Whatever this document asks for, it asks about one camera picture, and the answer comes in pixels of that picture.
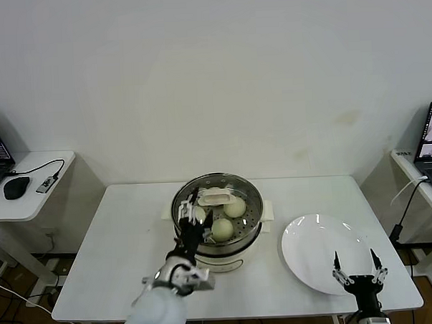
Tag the small printed sticker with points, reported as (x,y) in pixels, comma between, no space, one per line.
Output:
(403,154)

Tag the white steamed baozi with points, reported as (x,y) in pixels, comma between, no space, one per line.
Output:
(213,189)
(200,214)
(235,208)
(223,230)

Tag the grey usb hub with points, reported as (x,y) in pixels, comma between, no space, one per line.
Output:
(46,183)

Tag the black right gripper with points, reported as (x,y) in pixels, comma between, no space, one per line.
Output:
(365,287)

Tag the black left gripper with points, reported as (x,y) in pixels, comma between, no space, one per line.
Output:
(190,238)

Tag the round white plate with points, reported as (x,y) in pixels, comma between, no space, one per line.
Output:
(313,244)

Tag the black computer mouse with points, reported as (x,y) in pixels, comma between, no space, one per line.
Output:
(16,188)

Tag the white wall outlet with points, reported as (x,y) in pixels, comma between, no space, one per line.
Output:
(52,233)

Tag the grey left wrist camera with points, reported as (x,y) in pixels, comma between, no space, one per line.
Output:
(203,279)

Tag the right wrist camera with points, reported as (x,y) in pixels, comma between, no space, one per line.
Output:
(379,322)

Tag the perforated steel steamer basket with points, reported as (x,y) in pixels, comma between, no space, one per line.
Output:
(237,241)

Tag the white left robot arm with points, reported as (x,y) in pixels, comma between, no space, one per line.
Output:
(161,308)

